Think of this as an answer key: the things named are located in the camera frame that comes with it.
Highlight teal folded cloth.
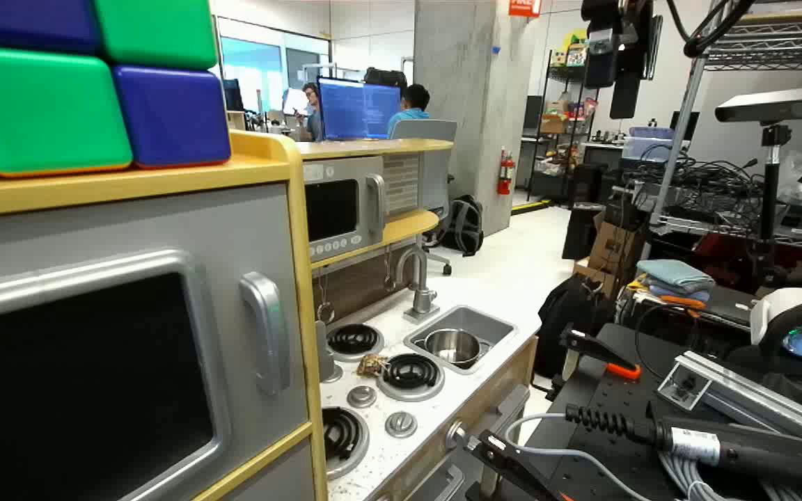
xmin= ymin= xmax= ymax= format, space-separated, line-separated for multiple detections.
xmin=635 ymin=255 xmax=720 ymax=306

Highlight green cube block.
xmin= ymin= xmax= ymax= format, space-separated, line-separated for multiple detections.
xmin=0 ymin=41 xmax=135 ymax=180

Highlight person in dark clothes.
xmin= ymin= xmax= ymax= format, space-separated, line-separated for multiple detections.
xmin=297 ymin=81 xmax=325 ymax=143

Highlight black hanging equipment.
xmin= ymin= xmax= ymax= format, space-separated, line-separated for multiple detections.
xmin=578 ymin=0 xmax=656 ymax=123

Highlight white cable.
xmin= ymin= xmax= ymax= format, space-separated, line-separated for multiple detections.
xmin=500 ymin=408 xmax=630 ymax=501

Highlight blue plastic bin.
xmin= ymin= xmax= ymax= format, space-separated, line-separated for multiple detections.
xmin=0 ymin=0 xmax=102 ymax=56

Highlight black camera stand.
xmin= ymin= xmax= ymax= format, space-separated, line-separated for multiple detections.
xmin=754 ymin=120 xmax=794 ymax=244

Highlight black storage shelf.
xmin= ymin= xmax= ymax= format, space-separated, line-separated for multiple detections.
xmin=538 ymin=45 xmax=600 ymax=202

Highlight blue cube block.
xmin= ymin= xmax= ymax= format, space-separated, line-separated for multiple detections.
xmin=112 ymin=63 xmax=234 ymax=169

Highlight brown cardboard box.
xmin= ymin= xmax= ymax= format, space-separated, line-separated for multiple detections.
xmin=584 ymin=213 xmax=646 ymax=280

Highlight grey toy microwave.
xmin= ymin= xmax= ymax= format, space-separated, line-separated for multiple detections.
xmin=300 ymin=156 xmax=389 ymax=263

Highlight grey toy faucet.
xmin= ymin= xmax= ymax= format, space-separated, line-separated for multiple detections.
xmin=393 ymin=242 xmax=443 ymax=322

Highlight grey toy oven door handle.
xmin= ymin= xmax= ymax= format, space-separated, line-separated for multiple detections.
xmin=236 ymin=266 xmax=293 ymax=398

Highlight black backpack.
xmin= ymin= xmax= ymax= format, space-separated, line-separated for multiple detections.
xmin=435 ymin=191 xmax=488 ymax=259

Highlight blue storage crate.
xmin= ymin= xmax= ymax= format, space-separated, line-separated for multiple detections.
xmin=617 ymin=123 xmax=678 ymax=167

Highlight silver pot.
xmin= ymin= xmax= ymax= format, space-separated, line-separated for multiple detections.
xmin=419 ymin=324 xmax=485 ymax=369

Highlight orange handled clamp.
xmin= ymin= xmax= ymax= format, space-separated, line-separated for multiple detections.
xmin=556 ymin=322 xmax=649 ymax=387

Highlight black metal clamp tool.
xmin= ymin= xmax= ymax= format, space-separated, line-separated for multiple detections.
xmin=446 ymin=420 xmax=564 ymax=501

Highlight brown leopard print object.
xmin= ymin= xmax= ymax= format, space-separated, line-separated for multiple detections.
xmin=353 ymin=349 xmax=386 ymax=381

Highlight red fire extinguisher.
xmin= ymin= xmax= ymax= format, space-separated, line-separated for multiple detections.
xmin=495 ymin=148 xmax=518 ymax=196

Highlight person in blue shirt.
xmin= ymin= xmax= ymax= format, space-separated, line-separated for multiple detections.
xmin=385 ymin=81 xmax=435 ymax=141

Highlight blue storage bin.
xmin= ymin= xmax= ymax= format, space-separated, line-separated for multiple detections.
xmin=315 ymin=78 xmax=403 ymax=141

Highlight grey stove knob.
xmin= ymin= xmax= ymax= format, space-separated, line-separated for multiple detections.
xmin=346 ymin=384 xmax=379 ymax=412
xmin=382 ymin=408 xmax=419 ymax=443

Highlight silver aluminium bracket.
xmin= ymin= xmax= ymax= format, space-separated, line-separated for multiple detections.
xmin=655 ymin=348 xmax=802 ymax=448

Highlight white tripod pole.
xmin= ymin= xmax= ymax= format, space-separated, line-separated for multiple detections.
xmin=642 ymin=52 xmax=709 ymax=231

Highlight grey stereo camera bar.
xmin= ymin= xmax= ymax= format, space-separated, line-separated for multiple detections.
xmin=713 ymin=82 xmax=802 ymax=128

